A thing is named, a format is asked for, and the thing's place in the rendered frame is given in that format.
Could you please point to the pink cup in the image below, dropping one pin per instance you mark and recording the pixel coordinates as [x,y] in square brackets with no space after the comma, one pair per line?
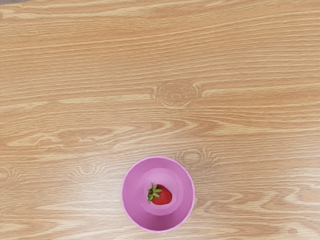
[135,195]

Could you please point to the red strawberry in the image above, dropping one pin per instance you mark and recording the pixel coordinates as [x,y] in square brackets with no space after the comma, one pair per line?
[163,196]

